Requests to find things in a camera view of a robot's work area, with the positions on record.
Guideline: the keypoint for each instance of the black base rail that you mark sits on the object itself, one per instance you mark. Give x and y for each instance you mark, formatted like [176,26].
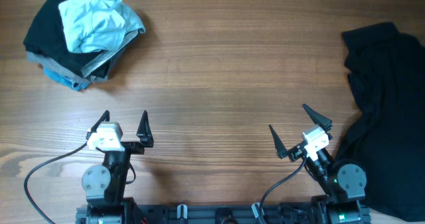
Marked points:
[232,214]

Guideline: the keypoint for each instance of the black polo shirt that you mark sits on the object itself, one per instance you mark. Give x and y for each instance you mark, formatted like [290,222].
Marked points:
[387,82]

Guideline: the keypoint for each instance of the grey folded garment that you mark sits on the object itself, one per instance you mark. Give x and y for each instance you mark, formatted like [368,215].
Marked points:
[101,66]

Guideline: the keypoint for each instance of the light blue crumpled garment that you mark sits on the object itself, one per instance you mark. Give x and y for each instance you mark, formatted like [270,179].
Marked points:
[97,25]

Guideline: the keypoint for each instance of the black folded garment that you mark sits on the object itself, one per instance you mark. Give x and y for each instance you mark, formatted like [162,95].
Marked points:
[45,37]

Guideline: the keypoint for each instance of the blue folded garment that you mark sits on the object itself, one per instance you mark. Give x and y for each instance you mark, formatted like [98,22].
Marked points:
[65,81]

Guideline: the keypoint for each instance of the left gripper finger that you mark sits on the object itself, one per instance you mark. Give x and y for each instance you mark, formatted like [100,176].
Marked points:
[144,131]
[105,117]

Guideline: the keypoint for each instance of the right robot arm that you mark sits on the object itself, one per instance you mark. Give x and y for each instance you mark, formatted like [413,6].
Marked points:
[343,182]

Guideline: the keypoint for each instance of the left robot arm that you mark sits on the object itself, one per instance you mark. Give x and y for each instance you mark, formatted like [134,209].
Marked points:
[105,184]

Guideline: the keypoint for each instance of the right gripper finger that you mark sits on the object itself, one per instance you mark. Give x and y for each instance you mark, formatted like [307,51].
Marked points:
[281,150]
[324,122]

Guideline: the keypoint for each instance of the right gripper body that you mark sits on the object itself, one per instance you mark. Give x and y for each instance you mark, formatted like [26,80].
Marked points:
[295,152]

